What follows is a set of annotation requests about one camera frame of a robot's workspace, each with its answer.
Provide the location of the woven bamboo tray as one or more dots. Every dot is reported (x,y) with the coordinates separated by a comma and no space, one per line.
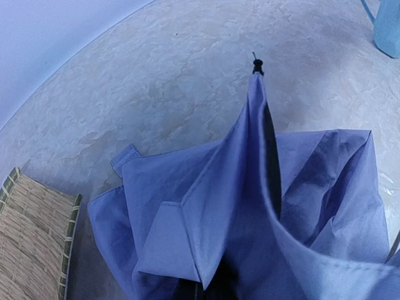
(38,224)

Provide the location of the light blue mug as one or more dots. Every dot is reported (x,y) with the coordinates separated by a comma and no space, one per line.
(386,26)

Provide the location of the lavender folding umbrella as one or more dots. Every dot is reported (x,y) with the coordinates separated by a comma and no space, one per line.
(256,215)

